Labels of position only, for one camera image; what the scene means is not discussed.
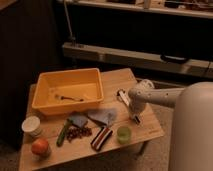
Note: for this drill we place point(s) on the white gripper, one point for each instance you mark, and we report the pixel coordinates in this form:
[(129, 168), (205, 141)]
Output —
[(136, 108)]

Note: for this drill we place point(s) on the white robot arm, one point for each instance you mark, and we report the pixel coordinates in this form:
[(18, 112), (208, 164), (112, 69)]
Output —
[(191, 144)]

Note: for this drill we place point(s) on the small fork in tray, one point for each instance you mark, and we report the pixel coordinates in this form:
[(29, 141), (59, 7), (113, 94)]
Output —
[(68, 98)]

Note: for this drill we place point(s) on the yellow plastic tray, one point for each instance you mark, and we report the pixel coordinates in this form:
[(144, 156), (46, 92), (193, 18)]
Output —
[(79, 83)]

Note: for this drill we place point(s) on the green plastic cup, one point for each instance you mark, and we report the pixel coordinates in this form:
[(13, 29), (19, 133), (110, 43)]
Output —
[(123, 134)]

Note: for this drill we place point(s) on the blue grey cloth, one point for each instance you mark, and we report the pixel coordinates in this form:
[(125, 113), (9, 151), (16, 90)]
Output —
[(106, 116)]

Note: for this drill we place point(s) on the small blue sponge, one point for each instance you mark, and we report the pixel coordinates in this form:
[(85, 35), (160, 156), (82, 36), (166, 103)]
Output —
[(78, 120)]

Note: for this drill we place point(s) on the bunch of dark grapes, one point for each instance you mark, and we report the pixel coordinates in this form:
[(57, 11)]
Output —
[(78, 133)]

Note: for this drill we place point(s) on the green cucumber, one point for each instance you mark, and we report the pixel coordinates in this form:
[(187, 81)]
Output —
[(62, 134)]

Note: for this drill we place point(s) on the metal pole with clamp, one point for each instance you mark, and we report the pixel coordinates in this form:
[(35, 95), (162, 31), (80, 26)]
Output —
[(72, 37)]

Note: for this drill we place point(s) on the wooden folding table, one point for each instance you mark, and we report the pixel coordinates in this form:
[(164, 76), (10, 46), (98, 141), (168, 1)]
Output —
[(112, 81)]

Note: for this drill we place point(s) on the orange tomato on stand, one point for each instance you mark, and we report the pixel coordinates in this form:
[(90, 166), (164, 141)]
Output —
[(41, 147)]

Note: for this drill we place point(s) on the white paper cup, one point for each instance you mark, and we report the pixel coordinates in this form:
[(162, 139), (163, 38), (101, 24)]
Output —
[(31, 126)]

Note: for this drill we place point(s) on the grey metal rail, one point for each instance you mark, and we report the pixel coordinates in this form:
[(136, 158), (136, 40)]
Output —
[(137, 59)]

